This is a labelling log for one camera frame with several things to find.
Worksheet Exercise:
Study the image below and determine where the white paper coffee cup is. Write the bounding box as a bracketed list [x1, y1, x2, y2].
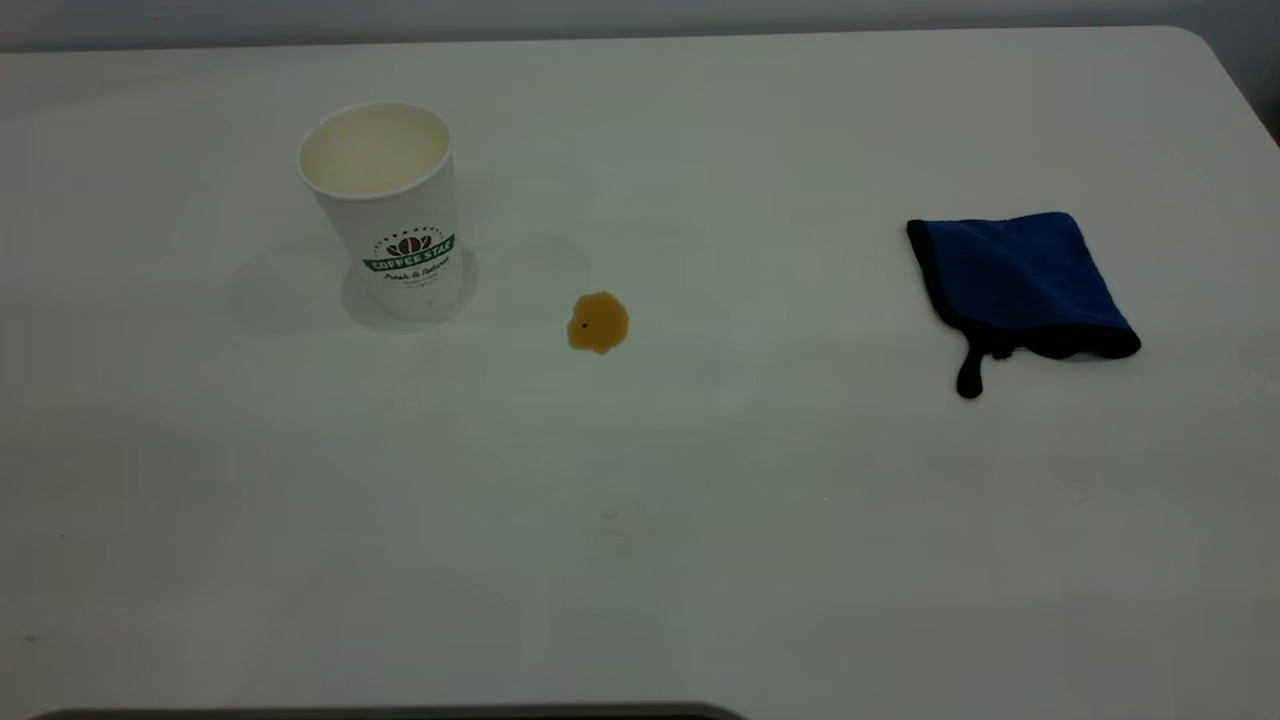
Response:
[297, 100, 469, 323]

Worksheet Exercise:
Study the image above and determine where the blue cloth with black edge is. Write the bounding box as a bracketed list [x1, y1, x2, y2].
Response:
[906, 211, 1143, 401]

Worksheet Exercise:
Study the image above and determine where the brown coffee spill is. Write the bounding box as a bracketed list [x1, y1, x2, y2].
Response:
[567, 291, 631, 355]

